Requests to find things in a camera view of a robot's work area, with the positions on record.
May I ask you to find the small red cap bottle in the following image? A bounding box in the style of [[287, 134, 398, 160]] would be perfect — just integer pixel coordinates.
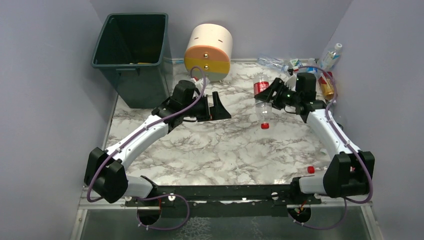
[[306, 165, 328, 174]]

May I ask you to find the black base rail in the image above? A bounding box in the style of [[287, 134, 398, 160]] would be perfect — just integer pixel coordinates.
[[125, 184, 321, 218]]

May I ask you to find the amber tea bottle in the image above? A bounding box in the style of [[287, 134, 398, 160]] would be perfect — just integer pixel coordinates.
[[318, 73, 334, 102]]

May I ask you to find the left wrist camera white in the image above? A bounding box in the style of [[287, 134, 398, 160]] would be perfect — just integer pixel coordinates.
[[190, 77, 210, 97]]

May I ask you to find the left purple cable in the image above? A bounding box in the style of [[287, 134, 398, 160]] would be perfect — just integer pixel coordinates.
[[86, 66, 208, 231]]

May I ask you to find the aluminium frame rail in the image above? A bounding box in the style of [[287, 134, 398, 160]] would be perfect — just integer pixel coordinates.
[[78, 185, 373, 211]]

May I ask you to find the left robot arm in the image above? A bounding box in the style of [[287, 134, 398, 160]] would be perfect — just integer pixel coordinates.
[[83, 77, 232, 203]]

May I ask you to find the round pastel drawer cabinet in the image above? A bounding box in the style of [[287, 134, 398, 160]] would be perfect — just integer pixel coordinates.
[[183, 23, 233, 82]]

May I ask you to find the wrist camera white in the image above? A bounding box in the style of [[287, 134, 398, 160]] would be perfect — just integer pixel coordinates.
[[285, 66, 299, 90], [190, 77, 210, 97]]

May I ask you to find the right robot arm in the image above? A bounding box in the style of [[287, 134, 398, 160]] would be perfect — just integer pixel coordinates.
[[253, 72, 375, 199]]

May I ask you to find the red label clear bottle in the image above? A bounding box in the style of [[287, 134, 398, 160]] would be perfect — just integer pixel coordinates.
[[253, 73, 272, 130]]

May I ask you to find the blue cap clear bottle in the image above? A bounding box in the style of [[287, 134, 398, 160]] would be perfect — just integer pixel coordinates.
[[302, 58, 318, 75]]

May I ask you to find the clear bottle at back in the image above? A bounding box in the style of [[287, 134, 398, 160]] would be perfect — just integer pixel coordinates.
[[257, 54, 291, 72]]

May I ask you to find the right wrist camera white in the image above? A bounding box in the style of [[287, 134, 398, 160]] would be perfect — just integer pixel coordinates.
[[285, 66, 299, 90]]

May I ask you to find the dark green plastic bin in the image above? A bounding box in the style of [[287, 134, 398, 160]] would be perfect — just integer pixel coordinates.
[[91, 13, 173, 109]]

